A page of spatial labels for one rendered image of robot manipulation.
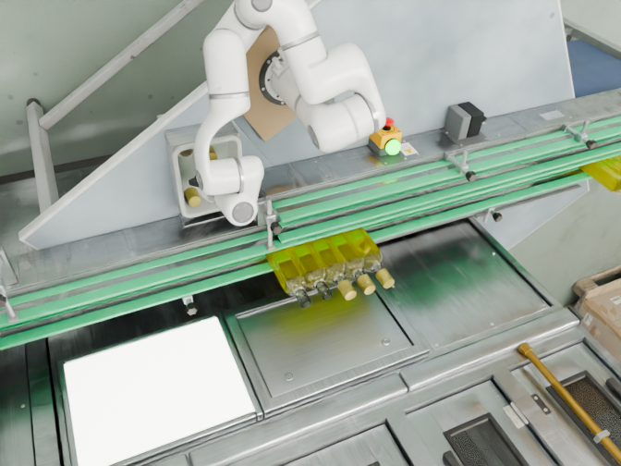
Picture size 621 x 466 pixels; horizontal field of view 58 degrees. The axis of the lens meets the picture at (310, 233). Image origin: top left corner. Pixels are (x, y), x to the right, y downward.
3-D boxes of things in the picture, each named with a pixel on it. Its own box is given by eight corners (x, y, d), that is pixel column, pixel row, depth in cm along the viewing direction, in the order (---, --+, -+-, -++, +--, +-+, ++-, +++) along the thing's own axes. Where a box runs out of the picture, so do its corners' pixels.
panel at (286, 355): (59, 367, 144) (76, 490, 121) (56, 361, 142) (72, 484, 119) (368, 272, 173) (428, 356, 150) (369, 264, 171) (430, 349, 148)
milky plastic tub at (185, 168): (175, 201, 154) (182, 220, 148) (163, 130, 139) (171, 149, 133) (235, 187, 159) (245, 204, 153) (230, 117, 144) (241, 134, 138)
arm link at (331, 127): (286, 96, 127) (315, 131, 116) (337, 73, 128) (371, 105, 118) (296, 130, 134) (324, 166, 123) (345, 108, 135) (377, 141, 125)
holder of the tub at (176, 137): (177, 214, 158) (184, 231, 152) (164, 129, 139) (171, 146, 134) (236, 201, 163) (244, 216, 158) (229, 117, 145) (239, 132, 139)
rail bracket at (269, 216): (256, 233, 156) (272, 262, 147) (253, 184, 144) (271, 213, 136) (266, 230, 157) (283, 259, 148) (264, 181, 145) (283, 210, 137)
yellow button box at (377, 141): (367, 143, 170) (379, 156, 165) (370, 122, 165) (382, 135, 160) (386, 140, 173) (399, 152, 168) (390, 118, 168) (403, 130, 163)
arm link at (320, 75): (277, 52, 121) (343, 23, 123) (319, 153, 129) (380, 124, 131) (287, 49, 112) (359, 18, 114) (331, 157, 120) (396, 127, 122)
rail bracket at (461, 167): (440, 158, 169) (466, 183, 160) (444, 138, 164) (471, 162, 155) (451, 155, 170) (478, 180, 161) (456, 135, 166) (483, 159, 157)
